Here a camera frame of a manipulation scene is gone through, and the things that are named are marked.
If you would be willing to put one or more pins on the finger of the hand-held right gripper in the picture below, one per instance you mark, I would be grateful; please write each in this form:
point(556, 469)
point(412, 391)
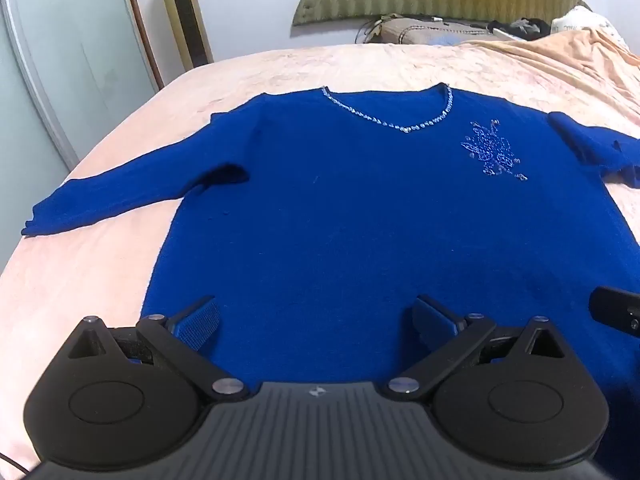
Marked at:
point(612, 310)

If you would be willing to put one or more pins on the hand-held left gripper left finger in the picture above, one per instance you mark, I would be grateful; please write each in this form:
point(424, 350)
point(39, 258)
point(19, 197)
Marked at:
point(201, 324)

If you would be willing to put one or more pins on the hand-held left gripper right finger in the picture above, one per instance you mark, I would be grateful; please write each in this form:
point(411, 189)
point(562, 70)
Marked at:
point(425, 321)

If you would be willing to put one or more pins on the blue beaded sweater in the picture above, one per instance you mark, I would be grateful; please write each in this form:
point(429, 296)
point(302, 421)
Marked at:
point(350, 220)

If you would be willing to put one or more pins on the pink bed blanket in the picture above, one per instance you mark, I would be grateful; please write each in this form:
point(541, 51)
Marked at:
point(210, 75)

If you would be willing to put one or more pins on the peach quilt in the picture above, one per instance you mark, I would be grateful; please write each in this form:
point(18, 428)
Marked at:
point(565, 65)

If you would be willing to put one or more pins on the white printed pillow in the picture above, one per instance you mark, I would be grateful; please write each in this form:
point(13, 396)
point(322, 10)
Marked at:
point(582, 22)

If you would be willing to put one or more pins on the beige pillow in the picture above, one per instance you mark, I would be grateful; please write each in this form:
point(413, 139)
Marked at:
point(425, 30)

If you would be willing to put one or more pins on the dark cloth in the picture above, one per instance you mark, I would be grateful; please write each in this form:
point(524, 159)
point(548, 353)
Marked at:
point(520, 27)

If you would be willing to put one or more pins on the frosted glass door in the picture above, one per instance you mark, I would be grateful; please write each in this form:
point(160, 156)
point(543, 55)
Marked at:
point(60, 60)

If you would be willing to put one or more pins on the gold tower fan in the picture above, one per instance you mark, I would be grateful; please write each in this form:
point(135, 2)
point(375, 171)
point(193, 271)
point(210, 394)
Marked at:
point(186, 10)

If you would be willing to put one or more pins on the brown door frame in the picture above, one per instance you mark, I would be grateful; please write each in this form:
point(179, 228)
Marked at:
point(142, 20)

